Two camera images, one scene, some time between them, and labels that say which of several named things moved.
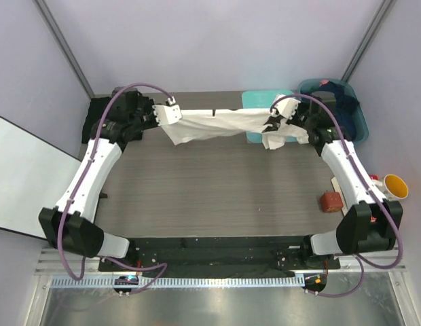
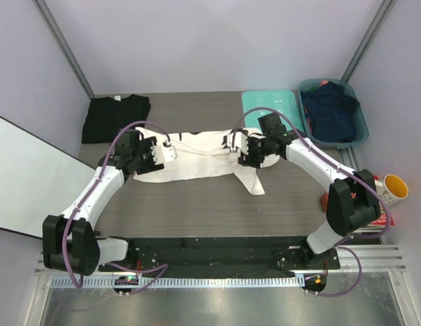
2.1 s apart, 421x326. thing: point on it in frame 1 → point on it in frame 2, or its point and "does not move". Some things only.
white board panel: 30,176 does not move
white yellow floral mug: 392,186 does not move
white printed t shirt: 197,125 → 204,153
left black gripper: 148,106 → 151,166
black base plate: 218,254 does not move
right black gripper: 301,106 → 250,159
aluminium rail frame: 360,292 does not move
